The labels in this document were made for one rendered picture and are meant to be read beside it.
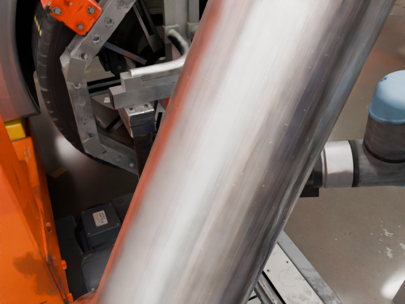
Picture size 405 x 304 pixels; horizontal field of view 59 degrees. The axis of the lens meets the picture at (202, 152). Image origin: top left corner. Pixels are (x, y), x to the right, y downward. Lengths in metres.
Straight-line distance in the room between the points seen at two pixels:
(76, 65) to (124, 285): 0.66
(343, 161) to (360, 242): 1.21
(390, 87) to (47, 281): 0.64
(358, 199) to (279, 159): 1.80
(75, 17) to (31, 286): 0.51
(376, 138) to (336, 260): 1.17
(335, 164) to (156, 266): 0.43
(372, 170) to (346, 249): 1.16
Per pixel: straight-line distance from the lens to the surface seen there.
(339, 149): 0.58
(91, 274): 1.09
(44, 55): 0.90
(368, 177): 0.59
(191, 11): 0.85
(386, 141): 0.53
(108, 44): 0.93
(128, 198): 1.52
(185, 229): 0.17
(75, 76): 0.83
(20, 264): 0.70
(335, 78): 0.17
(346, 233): 1.78
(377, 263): 1.72
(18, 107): 1.10
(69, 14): 0.79
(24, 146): 1.12
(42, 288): 0.76
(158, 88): 0.67
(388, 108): 0.49
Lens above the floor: 1.28
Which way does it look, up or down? 38 degrees down
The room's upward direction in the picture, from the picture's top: straight up
